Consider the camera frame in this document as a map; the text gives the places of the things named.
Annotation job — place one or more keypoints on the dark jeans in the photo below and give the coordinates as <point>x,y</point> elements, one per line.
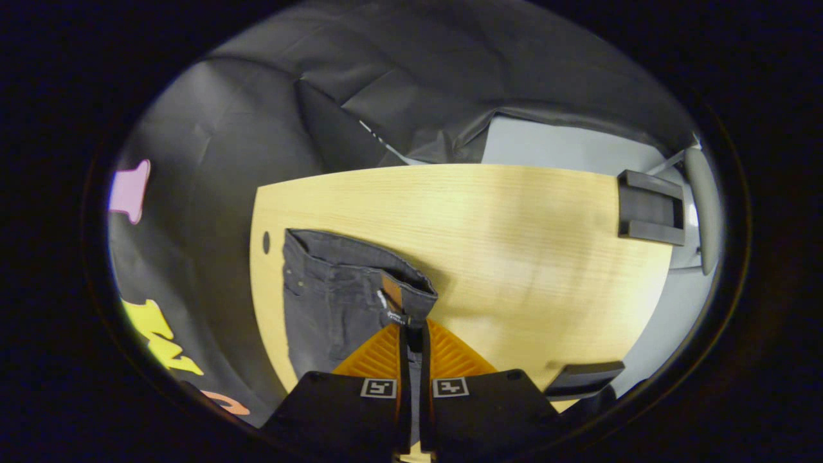
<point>334,302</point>

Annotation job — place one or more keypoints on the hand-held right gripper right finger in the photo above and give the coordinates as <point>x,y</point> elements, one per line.
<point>425,386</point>

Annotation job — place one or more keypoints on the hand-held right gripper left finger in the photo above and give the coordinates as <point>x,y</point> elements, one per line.
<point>404,386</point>

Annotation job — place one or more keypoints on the black backdrop cloth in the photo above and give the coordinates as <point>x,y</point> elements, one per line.
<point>244,148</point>

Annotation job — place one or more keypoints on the black table clamp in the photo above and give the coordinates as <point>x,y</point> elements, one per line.
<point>643,209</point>
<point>582,376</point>

